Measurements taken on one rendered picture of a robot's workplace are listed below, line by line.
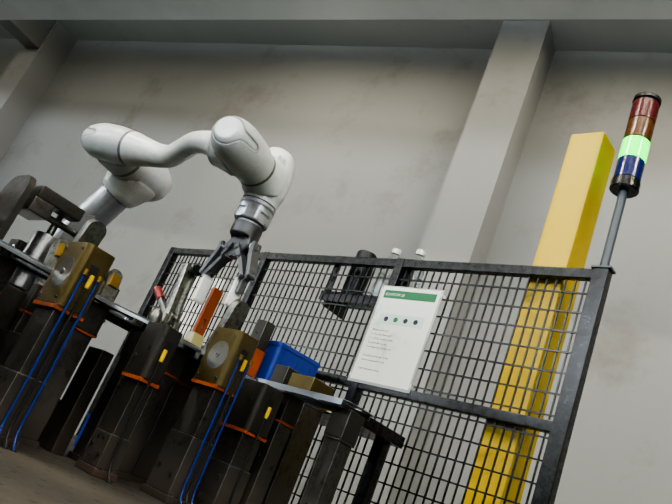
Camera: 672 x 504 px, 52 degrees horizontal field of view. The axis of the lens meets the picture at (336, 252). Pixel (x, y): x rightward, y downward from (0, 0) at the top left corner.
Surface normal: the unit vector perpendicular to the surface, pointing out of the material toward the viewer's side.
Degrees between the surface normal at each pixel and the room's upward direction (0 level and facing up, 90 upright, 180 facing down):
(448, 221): 90
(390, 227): 90
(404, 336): 90
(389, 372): 90
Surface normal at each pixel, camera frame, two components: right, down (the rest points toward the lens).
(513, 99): -0.37, -0.47
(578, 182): -0.59, -0.49
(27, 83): 0.86, 0.17
